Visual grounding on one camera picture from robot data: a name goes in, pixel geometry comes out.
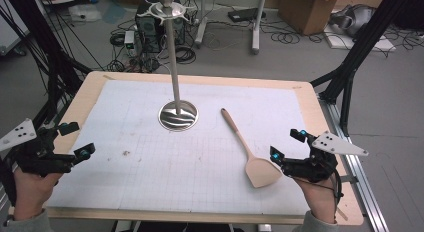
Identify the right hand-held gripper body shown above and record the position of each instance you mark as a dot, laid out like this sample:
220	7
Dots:
313	165

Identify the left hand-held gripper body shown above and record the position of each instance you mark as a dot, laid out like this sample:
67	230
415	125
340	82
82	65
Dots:
36	157

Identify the wooden spatula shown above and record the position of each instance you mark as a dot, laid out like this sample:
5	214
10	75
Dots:
259	172

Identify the metal utensil stand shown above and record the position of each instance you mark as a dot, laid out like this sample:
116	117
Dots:
176	115

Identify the person's right hand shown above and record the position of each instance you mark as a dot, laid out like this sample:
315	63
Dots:
318	198

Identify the person's left hand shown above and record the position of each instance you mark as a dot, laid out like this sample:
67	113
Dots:
31	192

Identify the white gridded mat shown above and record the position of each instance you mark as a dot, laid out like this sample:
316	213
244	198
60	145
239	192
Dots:
173	165

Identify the white power adapter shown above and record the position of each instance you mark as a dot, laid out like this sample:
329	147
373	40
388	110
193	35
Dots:
129	38

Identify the white flat board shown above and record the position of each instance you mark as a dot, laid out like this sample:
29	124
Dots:
360	43

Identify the white stand leg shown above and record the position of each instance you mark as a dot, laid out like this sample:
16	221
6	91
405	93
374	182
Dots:
201	28
256	32

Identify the clear plastic bag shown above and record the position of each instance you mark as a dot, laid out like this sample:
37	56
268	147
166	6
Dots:
85	13

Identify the white cabinet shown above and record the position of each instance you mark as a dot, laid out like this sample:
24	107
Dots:
10	28

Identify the cardboard box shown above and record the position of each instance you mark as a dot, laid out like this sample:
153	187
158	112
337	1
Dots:
306	10

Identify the grey white headset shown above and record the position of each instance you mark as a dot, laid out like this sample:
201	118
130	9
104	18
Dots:
353	20

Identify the black computer tower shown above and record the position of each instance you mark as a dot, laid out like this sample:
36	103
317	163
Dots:
150	28

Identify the black flat device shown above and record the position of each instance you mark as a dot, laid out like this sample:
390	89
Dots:
245	14

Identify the aluminium rail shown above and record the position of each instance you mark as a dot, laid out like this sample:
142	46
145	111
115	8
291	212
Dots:
363	185

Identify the black metal frame stand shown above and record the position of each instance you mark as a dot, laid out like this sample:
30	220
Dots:
50	58
353	58

